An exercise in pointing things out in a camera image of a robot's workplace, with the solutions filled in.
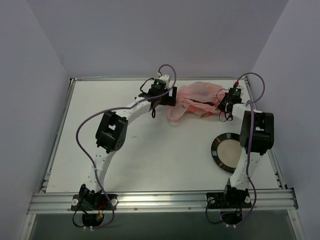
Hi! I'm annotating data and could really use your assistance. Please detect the pink floral plastic bag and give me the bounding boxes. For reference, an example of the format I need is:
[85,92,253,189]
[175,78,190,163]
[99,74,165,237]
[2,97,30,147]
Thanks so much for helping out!
[167,81,226,121]

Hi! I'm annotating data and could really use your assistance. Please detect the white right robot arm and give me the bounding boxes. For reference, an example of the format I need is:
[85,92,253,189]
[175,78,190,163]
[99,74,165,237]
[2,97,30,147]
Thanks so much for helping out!
[218,86,275,207]

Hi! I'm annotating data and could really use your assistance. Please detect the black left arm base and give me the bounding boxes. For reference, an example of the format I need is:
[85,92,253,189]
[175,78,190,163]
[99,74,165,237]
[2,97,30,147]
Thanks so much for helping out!
[70,184,118,230]

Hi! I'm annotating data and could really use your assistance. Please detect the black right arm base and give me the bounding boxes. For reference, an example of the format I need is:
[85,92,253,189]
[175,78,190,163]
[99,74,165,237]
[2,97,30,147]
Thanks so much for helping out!
[205,183,252,228]

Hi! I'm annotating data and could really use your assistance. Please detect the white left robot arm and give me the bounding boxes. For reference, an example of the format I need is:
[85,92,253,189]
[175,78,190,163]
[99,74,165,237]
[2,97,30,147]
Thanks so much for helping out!
[75,74,177,210]

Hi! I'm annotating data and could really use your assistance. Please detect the dark red fake grapes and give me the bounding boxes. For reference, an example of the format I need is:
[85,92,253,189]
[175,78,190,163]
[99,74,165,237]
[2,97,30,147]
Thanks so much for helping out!
[190,99,215,106]

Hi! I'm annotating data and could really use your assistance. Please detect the dark rimmed beige plate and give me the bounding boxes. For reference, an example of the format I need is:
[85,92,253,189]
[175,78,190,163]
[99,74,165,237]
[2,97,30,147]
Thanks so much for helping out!
[211,132,242,174]

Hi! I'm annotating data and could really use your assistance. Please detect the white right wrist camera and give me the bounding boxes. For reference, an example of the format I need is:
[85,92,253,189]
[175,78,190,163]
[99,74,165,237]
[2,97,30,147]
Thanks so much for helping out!
[233,80,244,90]

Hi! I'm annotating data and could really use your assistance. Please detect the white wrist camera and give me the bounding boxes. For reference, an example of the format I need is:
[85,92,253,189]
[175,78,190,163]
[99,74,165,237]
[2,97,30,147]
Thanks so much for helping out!
[233,80,244,90]
[158,73,172,88]

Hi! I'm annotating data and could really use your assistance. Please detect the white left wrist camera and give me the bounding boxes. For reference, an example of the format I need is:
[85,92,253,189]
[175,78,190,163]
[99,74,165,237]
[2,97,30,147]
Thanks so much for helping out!
[158,73,172,88]

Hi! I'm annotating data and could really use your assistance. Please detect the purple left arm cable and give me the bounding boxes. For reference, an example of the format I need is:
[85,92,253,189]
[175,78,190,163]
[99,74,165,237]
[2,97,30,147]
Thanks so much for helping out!
[75,64,178,230]

